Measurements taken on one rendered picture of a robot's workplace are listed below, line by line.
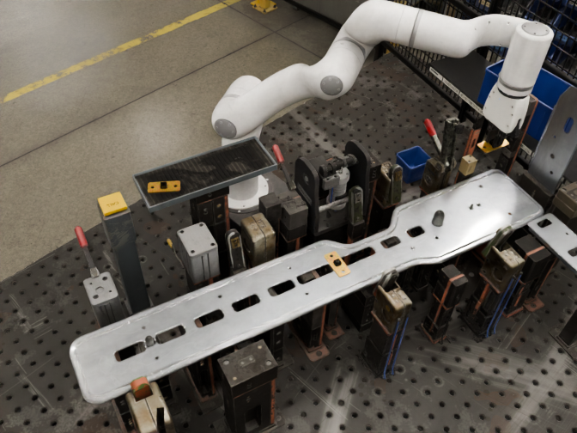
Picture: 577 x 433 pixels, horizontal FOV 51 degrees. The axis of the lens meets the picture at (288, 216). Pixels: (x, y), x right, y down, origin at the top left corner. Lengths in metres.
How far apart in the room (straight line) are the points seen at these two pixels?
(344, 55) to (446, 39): 0.26
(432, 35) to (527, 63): 0.22
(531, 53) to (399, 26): 0.30
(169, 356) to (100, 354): 0.16
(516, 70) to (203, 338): 0.97
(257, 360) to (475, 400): 0.69
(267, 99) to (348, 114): 0.94
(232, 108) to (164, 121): 1.98
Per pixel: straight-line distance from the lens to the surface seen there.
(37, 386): 1.90
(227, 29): 4.57
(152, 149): 3.55
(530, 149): 2.11
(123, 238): 1.67
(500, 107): 1.62
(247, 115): 1.77
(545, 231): 1.89
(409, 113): 2.68
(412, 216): 1.81
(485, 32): 1.59
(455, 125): 1.81
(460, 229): 1.81
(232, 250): 1.59
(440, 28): 1.51
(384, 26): 1.52
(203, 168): 1.67
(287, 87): 1.70
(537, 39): 1.50
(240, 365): 1.44
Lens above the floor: 2.29
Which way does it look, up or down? 47 degrees down
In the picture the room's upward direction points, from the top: 2 degrees clockwise
